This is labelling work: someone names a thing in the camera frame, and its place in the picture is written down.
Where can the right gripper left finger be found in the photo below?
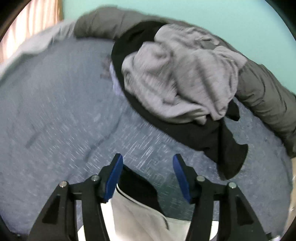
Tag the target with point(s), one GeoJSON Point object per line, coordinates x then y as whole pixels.
{"type": "Point", "coordinates": [58, 218]}

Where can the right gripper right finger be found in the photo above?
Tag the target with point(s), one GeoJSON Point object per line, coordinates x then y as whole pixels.
{"type": "Point", "coordinates": [237, 219]}

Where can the white polo shirt black trim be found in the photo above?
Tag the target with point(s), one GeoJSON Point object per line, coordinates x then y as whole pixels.
{"type": "Point", "coordinates": [134, 213]}

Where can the cream tufted headboard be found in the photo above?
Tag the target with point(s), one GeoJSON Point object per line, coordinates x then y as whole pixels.
{"type": "Point", "coordinates": [291, 212]}

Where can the black garment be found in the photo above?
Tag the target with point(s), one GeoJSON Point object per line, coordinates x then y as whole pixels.
{"type": "Point", "coordinates": [214, 138]}

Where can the dark grey rolled duvet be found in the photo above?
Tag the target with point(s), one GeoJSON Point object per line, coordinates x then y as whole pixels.
{"type": "Point", "coordinates": [258, 88]}

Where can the blue striped garment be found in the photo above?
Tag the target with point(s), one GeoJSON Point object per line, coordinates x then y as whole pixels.
{"type": "Point", "coordinates": [116, 85]}

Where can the grey crumpled garment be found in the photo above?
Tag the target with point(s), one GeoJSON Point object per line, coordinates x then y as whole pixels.
{"type": "Point", "coordinates": [183, 75]}

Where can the light grey pillow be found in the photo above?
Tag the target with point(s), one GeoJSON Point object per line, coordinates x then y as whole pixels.
{"type": "Point", "coordinates": [38, 43]}

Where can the pink curtain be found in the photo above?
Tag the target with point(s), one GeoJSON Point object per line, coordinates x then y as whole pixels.
{"type": "Point", "coordinates": [35, 17]}

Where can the wooden window frame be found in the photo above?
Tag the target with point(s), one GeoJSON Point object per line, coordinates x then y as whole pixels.
{"type": "Point", "coordinates": [60, 10]}

